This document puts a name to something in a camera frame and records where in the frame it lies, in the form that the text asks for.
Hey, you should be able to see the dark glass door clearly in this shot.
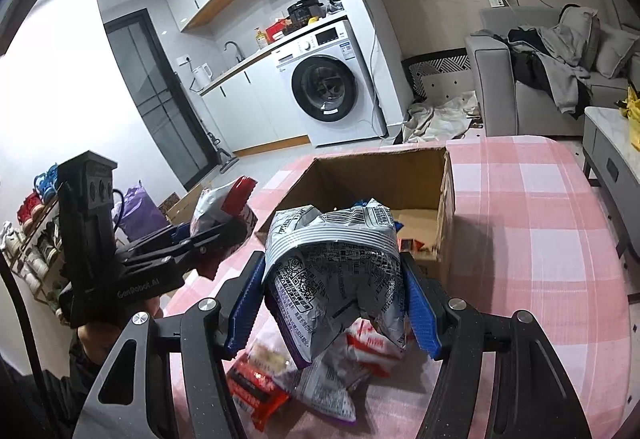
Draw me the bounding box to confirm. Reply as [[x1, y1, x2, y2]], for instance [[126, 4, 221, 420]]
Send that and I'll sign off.
[[103, 8, 213, 192]]

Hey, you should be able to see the black garment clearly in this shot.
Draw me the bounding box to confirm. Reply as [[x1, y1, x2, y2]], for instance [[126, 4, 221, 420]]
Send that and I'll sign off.
[[507, 26, 593, 120]]

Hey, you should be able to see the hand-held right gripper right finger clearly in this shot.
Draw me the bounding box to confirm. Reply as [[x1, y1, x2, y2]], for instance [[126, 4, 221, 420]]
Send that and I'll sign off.
[[402, 251, 593, 439]]

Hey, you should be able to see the pink checkered tablecloth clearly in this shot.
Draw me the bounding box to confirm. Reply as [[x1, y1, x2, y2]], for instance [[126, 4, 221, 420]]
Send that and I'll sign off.
[[162, 134, 633, 439]]

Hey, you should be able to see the person's left hand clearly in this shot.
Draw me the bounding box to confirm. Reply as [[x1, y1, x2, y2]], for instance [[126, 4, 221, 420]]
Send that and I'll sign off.
[[79, 314, 132, 362]]

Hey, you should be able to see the white snack packet red print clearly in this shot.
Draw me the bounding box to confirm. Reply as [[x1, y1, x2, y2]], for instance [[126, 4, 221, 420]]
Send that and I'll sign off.
[[345, 316, 413, 377]]

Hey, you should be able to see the silver snack bag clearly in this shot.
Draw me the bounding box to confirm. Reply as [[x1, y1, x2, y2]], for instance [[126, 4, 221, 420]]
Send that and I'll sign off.
[[263, 199, 407, 366]]

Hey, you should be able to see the white cloth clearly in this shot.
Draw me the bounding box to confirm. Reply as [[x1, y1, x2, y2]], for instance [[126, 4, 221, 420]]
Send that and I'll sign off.
[[402, 90, 481, 143]]

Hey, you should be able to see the small open cardboard box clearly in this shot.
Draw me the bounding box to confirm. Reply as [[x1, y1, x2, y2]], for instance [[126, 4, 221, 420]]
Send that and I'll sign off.
[[159, 182, 213, 225]]

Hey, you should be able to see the grey sofa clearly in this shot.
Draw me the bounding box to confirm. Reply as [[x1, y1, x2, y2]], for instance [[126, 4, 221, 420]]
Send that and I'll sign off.
[[465, 6, 640, 137]]

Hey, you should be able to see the grey pillow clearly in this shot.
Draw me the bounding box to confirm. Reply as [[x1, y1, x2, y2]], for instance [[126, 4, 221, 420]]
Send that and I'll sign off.
[[592, 24, 640, 80]]

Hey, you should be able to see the orange snack packet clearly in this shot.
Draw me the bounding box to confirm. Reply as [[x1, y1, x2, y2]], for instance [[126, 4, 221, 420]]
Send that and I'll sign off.
[[390, 208, 443, 255]]

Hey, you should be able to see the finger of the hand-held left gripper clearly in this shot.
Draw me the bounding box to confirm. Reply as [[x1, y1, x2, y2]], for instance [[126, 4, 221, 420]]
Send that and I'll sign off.
[[116, 223, 201, 254], [120, 218, 249, 271]]

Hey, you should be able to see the white lower cabinet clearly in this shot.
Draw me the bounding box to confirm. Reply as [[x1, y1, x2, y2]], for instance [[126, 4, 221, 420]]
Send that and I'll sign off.
[[200, 54, 311, 157]]

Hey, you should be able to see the white kettle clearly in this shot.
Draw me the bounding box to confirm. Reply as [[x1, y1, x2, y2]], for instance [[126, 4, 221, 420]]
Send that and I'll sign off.
[[191, 63, 213, 90]]

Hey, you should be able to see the grey garment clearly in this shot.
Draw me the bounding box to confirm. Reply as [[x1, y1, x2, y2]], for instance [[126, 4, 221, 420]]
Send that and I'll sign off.
[[537, 6, 601, 115]]

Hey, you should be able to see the yellow bag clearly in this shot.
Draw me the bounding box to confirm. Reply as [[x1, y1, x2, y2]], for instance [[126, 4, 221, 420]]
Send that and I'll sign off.
[[619, 86, 640, 145]]

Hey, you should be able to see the white washing machine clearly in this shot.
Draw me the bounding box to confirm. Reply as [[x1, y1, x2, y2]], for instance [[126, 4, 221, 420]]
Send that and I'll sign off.
[[270, 19, 388, 148]]

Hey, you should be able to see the floor mop head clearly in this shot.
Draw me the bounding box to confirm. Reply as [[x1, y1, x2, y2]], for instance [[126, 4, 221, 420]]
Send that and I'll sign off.
[[207, 132, 241, 167]]

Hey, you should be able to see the brown cardboard box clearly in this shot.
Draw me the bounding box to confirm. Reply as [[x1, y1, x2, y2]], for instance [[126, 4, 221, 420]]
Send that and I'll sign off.
[[254, 145, 457, 290]]

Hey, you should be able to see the grey coffee table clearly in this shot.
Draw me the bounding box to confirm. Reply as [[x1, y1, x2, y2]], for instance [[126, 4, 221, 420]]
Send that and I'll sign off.
[[582, 105, 640, 265]]

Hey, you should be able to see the purple bag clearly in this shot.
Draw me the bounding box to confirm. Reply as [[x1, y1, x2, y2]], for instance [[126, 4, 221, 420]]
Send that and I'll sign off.
[[112, 186, 168, 242]]

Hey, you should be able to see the black white patterned basket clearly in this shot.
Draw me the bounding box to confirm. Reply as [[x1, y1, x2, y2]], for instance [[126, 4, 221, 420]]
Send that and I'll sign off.
[[402, 50, 473, 102]]

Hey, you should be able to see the black pressure cooker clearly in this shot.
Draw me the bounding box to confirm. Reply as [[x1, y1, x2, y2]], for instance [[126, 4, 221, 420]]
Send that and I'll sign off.
[[286, 0, 327, 27]]

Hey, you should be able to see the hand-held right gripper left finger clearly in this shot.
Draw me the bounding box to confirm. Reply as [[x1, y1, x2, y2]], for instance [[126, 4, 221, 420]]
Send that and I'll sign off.
[[72, 251, 266, 439]]

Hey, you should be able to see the shoe rack with shoes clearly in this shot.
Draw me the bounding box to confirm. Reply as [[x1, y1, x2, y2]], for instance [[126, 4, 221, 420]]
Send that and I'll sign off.
[[0, 164, 76, 325]]

